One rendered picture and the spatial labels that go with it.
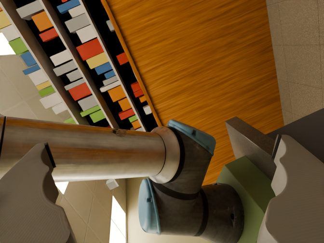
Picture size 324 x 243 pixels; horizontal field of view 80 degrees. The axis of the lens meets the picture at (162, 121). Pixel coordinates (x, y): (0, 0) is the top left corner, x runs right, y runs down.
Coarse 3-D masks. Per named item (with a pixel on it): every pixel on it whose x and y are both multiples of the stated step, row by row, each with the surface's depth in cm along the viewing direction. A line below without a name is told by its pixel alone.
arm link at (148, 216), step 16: (144, 192) 44; (160, 192) 41; (176, 192) 40; (144, 208) 42; (160, 208) 41; (176, 208) 41; (192, 208) 43; (144, 224) 41; (160, 224) 41; (176, 224) 42; (192, 224) 43
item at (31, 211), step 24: (24, 168) 9; (48, 168) 9; (0, 192) 8; (24, 192) 8; (48, 192) 8; (0, 216) 7; (24, 216) 7; (48, 216) 7; (0, 240) 6; (24, 240) 6; (48, 240) 6; (72, 240) 6
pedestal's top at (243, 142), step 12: (228, 120) 60; (240, 120) 57; (228, 132) 61; (240, 132) 52; (252, 132) 50; (240, 144) 56; (252, 144) 48; (264, 144) 45; (240, 156) 60; (252, 156) 51; (264, 156) 44; (264, 168) 47
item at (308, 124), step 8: (320, 112) 56; (304, 120) 56; (312, 120) 55; (320, 120) 54; (280, 128) 57; (288, 128) 56; (296, 128) 54; (304, 128) 53; (312, 128) 52; (320, 128) 51; (272, 136) 55; (296, 136) 52; (304, 136) 51; (312, 136) 50; (320, 136) 49; (304, 144) 48; (312, 144) 47; (320, 144) 47; (312, 152) 45; (320, 152) 45; (320, 160) 43
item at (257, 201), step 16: (240, 160) 55; (224, 176) 55; (240, 176) 50; (256, 176) 49; (240, 192) 48; (256, 192) 45; (272, 192) 44; (256, 208) 43; (256, 224) 42; (240, 240) 45; (256, 240) 41
